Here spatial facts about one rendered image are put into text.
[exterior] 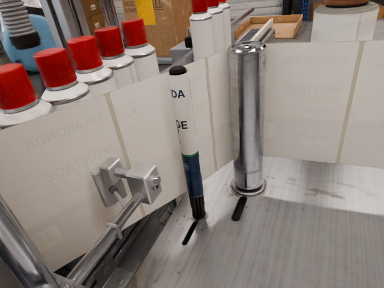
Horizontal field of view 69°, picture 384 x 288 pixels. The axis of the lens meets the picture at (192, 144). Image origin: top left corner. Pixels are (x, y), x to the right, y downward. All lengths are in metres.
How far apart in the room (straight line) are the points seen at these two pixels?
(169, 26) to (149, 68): 0.65
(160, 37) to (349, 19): 0.78
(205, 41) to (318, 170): 0.39
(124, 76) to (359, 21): 0.33
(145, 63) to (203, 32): 0.26
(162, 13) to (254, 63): 0.83
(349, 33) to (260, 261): 0.33
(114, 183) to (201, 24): 0.48
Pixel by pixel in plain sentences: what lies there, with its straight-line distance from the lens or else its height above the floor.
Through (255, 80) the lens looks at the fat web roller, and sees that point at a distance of 0.30.
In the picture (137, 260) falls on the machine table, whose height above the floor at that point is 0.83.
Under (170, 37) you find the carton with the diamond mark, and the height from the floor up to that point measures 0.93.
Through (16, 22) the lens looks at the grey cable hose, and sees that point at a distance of 0.43.
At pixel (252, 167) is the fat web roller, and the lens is 0.35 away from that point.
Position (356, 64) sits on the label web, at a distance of 0.33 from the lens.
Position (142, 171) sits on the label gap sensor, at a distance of 0.22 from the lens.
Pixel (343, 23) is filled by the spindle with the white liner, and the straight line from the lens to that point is 0.47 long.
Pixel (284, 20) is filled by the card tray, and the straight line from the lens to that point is 1.61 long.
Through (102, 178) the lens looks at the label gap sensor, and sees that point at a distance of 0.25.
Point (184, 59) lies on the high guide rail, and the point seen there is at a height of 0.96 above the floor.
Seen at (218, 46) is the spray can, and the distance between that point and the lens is 0.74.
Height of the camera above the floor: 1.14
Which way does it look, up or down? 33 degrees down
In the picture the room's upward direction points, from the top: 8 degrees counter-clockwise
